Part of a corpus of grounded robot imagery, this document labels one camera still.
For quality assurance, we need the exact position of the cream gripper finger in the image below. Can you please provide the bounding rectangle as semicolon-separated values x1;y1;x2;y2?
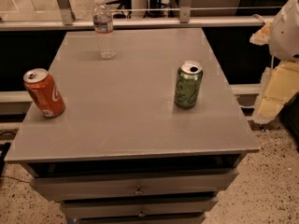
252;62;299;124
249;22;272;46

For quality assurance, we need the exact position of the green soda can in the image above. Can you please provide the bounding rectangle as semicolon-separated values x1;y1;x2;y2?
174;61;204;109

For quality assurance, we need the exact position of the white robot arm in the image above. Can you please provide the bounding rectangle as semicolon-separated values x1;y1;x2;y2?
249;0;299;124

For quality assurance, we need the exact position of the clear plastic water bottle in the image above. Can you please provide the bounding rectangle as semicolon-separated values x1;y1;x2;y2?
93;0;117;60

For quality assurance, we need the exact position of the orange soda can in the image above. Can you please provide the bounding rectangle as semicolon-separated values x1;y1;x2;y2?
23;68;65;118

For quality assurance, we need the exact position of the grey drawer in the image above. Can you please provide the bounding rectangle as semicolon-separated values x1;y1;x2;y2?
30;168;238;201
60;196;218;218

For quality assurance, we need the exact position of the grey drawer cabinet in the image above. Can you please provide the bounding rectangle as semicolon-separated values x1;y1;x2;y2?
7;28;258;224

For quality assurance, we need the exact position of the top grey drawer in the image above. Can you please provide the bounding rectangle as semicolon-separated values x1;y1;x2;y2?
30;168;238;201

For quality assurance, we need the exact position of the metal window rail frame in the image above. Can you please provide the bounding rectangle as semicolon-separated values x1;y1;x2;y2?
0;0;299;32

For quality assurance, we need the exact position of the black cable on floor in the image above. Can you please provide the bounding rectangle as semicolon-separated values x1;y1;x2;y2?
0;131;31;185

